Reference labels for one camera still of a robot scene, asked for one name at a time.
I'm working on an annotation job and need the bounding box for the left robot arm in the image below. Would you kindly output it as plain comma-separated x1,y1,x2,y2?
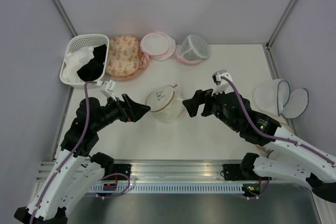
14,94,150,223

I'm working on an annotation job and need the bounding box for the pink trim mesh dome bag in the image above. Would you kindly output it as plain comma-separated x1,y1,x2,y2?
175,34,211,65

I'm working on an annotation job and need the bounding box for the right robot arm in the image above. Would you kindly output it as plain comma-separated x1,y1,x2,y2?
182,89,335,203

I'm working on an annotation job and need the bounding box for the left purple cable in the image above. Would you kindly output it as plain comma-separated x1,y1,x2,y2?
28,80,102,224

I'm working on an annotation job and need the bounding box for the cream empty laundry bag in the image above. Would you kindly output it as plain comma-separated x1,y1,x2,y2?
270,114,295,133

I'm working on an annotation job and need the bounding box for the white slotted cable duct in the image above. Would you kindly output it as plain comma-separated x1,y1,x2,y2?
85,184,245,195

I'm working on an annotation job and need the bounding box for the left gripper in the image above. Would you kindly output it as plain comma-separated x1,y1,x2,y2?
93,93,151,131

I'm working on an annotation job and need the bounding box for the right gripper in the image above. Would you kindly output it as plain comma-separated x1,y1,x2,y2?
182,83,238,131

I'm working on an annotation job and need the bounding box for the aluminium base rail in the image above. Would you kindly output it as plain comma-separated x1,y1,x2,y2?
36,158,323,183

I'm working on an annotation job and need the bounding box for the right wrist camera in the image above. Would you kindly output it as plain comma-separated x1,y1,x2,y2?
212,70,233,96

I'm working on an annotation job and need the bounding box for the pink trim round laundry bag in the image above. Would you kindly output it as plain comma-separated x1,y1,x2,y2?
140,31,176,61

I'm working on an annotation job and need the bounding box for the left frame post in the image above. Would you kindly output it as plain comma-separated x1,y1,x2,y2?
51,0,78,37

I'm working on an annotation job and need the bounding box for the black garment in basket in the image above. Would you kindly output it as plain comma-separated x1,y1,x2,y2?
77,45,107,82

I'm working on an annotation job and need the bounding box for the white plastic laundry basket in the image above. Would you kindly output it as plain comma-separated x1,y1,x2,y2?
59,34,110,89

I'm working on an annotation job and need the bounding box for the floral peach laundry bag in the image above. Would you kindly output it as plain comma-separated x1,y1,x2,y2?
106,35,150,81

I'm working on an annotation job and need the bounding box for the white garment in basket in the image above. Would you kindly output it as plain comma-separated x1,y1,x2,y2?
61,46,93,83

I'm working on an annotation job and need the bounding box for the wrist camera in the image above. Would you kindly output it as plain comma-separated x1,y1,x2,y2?
100,79,117,101
212,70,233,96

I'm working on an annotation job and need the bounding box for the beige trim mesh laundry bag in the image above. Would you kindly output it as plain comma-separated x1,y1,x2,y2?
145,84,186,123

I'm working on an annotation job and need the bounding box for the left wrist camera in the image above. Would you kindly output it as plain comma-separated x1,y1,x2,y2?
100,79,117,101

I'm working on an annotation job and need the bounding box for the blue trim open laundry bag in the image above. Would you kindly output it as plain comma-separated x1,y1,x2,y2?
252,79,309,119

